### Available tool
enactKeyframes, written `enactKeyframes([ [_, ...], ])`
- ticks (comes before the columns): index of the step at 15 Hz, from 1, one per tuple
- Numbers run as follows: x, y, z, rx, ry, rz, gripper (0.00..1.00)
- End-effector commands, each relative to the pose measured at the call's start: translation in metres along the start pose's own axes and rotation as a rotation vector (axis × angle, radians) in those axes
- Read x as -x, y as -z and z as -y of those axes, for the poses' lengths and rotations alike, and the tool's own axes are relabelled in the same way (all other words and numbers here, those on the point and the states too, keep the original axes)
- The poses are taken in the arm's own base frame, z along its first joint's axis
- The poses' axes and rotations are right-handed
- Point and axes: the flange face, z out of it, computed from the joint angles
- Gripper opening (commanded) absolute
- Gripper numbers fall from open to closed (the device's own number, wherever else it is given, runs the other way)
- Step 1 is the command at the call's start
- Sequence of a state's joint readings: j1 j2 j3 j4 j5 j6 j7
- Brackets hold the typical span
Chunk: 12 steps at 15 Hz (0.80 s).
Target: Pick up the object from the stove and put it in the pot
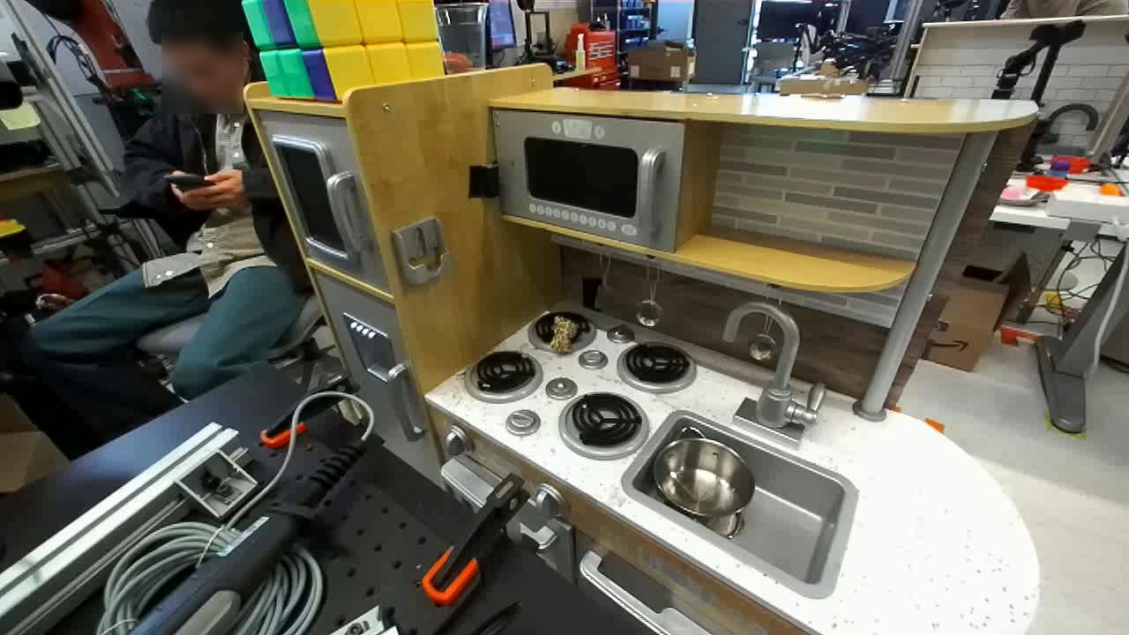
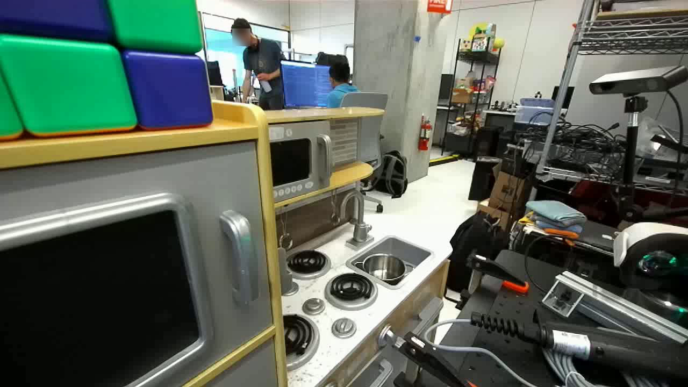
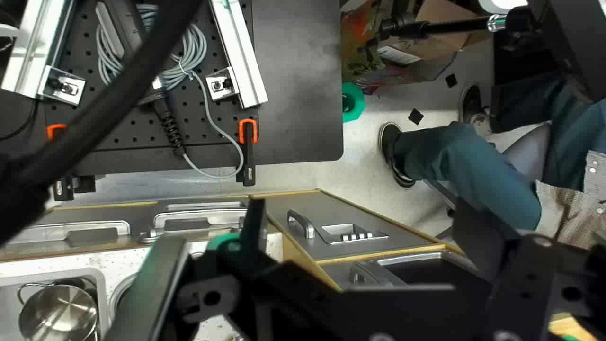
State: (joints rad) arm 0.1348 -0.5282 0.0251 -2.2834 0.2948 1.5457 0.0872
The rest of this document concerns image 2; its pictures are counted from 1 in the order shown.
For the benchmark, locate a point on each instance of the rear left stove burner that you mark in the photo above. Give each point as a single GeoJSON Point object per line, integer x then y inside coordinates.
{"type": "Point", "coordinates": [307, 263]}

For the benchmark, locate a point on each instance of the stove burner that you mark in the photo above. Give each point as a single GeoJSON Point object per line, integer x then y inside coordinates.
{"type": "Point", "coordinates": [302, 341]}
{"type": "Point", "coordinates": [351, 291]}
{"type": "Point", "coordinates": [307, 263]}

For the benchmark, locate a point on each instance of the steel pot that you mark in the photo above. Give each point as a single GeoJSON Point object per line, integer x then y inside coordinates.
{"type": "Point", "coordinates": [386, 268]}

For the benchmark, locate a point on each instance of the rear right stove burner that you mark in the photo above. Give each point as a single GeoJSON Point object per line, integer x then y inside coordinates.
{"type": "Point", "coordinates": [351, 291]}

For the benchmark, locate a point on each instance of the front stove burner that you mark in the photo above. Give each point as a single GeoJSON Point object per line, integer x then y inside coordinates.
{"type": "Point", "coordinates": [302, 341]}

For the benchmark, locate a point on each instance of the grey toy faucet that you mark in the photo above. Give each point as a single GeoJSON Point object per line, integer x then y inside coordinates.
{"type": "Point", "coordinates": [360, 228]}

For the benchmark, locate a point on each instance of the black backpack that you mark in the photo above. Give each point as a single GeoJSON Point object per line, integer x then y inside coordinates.
{"type": "Point", "coordinates": [392, 175]}

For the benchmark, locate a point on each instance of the toy microwave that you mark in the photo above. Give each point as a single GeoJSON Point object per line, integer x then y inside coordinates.
{"type": "Point", "coordinates": [302, 157]}

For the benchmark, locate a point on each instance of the steel sink basin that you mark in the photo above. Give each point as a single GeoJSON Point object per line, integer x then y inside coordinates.
{"type": "Point", "coordinates": [411, 254]}

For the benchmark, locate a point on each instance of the red fire extinguisher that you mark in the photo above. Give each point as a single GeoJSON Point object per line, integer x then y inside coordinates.
{"type": "Point", "coordinates": [423, 137]}

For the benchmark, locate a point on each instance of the wooden top shelf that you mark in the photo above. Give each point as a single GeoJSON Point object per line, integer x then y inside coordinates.
{"type": "Point", "coordinates": [282, 117]}

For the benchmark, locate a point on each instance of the seated person blue shirt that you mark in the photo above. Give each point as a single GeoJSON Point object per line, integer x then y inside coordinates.
{"type": "Point", "coordinates": [340, 84]}

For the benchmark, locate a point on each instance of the orange black clamp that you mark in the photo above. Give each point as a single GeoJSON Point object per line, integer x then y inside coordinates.
{"type": "Point", "coordinates": [480, 264]}

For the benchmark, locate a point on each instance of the standing person dark shirt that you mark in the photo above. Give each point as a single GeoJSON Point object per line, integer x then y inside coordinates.
{"type": "Point", "coordinates": [262, 67]}

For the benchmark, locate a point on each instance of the cardboard box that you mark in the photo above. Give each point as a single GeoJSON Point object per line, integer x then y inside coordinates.
{"type": "Point", "coordinates": [510, 192]}

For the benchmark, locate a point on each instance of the blue storage bin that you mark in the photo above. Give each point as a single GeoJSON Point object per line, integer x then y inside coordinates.
{"type": "Point", "coordinates": [168, 89]}

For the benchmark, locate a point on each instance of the grey toy oven door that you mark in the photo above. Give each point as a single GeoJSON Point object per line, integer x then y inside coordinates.
{"type": "Point", "coordinates": [135, 271]}

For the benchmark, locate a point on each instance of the wire storage shelf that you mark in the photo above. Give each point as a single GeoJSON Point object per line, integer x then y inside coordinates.
{"type": "Point", "coordinates": [473, 83]}

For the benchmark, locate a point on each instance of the aluminium extrusion rail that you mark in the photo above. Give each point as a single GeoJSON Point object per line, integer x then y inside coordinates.
{"type": "Point", "coordinates": [575, 295]}

